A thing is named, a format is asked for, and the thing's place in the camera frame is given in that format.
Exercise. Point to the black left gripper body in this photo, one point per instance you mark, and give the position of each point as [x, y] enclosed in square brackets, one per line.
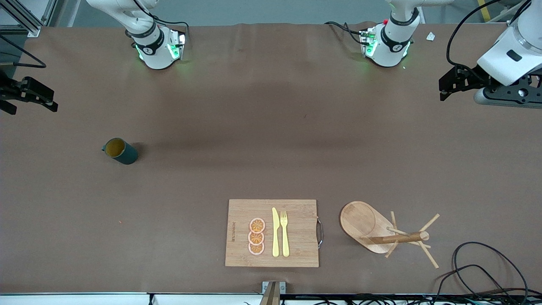
[469, 78]

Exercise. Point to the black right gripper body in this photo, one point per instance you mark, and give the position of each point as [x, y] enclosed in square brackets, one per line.
[7, 90]

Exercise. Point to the dark green cup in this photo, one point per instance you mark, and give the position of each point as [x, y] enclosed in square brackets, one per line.
[125, 154]

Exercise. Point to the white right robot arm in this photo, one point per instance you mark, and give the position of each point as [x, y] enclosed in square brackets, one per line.
[156, 55]

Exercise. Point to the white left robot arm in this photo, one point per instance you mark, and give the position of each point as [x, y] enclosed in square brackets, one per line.
[514, 55]

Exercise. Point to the white paper scrap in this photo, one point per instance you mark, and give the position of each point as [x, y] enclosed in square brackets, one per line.
[430, 36]

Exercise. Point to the wooden mug tree stand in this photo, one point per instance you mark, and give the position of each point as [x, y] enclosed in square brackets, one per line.
[360, 220]

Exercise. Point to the bamboo cutting board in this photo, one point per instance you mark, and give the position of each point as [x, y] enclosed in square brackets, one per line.
[296, 233]

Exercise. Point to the yellow plastic fork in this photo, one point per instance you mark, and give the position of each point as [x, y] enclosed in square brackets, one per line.
[285, 237]

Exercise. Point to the yellow plastic knife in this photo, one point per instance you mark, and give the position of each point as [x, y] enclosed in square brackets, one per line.
[275, 233]

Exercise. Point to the orange slice toy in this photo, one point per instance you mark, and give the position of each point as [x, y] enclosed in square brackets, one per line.
[257, 225]
[256, 250]
[256, 238]

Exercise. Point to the metal bracket with wooden post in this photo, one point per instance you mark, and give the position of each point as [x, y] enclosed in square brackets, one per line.
[281, 288]

